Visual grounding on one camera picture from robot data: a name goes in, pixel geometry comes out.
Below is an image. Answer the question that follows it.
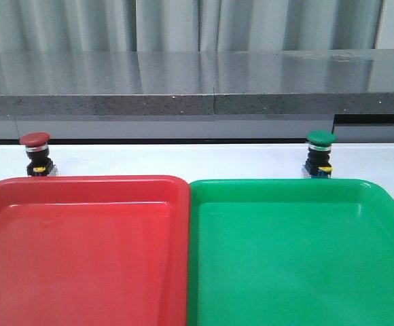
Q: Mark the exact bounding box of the green mushroom push button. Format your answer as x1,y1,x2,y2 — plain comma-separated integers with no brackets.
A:
302,130,337,179

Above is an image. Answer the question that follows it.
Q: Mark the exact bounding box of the red mushroom push button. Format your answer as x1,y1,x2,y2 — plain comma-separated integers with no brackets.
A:
20,132,58,177

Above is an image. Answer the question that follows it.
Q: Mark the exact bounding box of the green plastic tray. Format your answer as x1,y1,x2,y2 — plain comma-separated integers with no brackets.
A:
187,179,394,325

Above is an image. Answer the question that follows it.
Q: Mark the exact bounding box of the grey stone counter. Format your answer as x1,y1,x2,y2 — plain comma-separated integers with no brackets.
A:
0,50,394,143

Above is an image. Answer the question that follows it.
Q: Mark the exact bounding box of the grey pleated curtain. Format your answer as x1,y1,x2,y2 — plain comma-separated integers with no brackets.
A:
0,1,382,52

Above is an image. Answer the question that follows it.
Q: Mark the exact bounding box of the red plastic tray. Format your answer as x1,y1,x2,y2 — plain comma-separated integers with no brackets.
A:
0,176,190,325

